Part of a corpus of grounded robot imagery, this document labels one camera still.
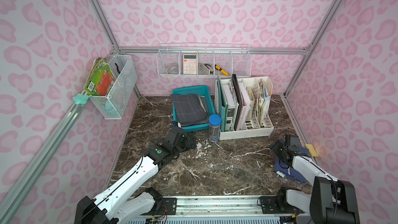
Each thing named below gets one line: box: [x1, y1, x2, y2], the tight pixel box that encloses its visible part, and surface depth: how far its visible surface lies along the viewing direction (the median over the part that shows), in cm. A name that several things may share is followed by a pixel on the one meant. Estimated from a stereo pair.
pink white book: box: [236, 81, 252, 131], surface depth 84 cm
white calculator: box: [182, 54, 198, 75], surface depth 97 cm
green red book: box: [83, 57, 117, 97], surface depth 73 cm
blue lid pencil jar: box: [208, 114, 222, 143], surface depth 84 cm
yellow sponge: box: [305, 144, 318, 158], surface depth 97 cm
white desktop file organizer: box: [214, 76, 275, 141], surface depth 92 cm
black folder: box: [231, 73, 243, 131], surface depth 85 cm
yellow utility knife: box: [214, 64, 230, 76], surface depth 100 cm
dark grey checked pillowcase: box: [169, 93, 209, 127], surface depth 103 cm
